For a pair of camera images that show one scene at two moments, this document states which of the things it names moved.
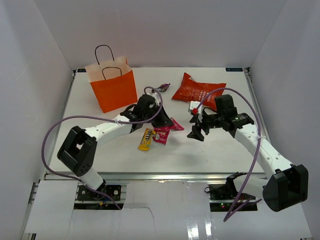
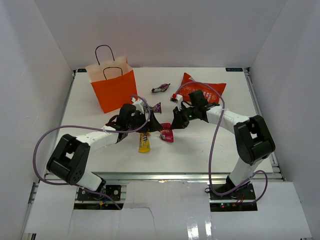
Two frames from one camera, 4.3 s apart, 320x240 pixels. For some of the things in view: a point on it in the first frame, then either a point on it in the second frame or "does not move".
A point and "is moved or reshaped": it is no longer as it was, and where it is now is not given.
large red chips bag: (191, 91) does not move
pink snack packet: (161, 134) is moved or reshaped
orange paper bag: (114, 84) does not move
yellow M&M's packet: (144, 144) does not move
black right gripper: (196, 133) to (179, 122)
